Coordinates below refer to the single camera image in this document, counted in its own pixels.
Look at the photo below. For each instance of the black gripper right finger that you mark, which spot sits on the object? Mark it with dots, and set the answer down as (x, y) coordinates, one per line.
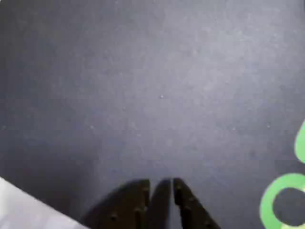
(190, 207)

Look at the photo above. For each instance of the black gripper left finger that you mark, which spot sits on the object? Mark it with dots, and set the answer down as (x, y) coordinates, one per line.
(128, 207)

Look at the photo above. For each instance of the black mat with WOWROBO print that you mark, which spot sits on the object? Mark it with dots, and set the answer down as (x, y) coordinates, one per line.
(152, 83)

